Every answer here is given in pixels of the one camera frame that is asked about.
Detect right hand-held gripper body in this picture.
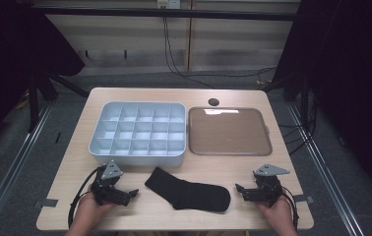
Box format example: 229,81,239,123
253,163,291,207

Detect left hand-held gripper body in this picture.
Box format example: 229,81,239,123
90,159,132,207

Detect black sock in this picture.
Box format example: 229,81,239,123
144,166,232,213

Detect light blue divided storage box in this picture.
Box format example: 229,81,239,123
88,100,187,167

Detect person's right hand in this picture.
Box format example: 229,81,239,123
256,196,296,231

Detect person's left hand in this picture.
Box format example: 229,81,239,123
75,191,117,230

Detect brown square tray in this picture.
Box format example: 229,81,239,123
187,106,274,157

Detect black metal stand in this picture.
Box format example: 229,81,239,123
261,73,311,124
26,62,91,134

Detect black curtain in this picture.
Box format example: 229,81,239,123
272,0,372,201
0,0,87,158

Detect black horizontal metal bar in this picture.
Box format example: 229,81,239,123
31,5,297,23

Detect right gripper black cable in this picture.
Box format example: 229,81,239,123
280,186,300,230

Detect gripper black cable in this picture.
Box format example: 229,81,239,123
280,186,300,230
67,164,107,229

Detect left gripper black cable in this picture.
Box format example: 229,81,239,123
67,164,107,229

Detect metal floor rail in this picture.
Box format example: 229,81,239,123
0,103,53,236
286,103,366,236

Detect black floor cables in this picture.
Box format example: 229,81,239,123
278,89,318,157

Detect black hanging wall cable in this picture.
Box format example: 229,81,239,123
162,16,278,90

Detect white wall socket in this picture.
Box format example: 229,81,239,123
156,0,182,10

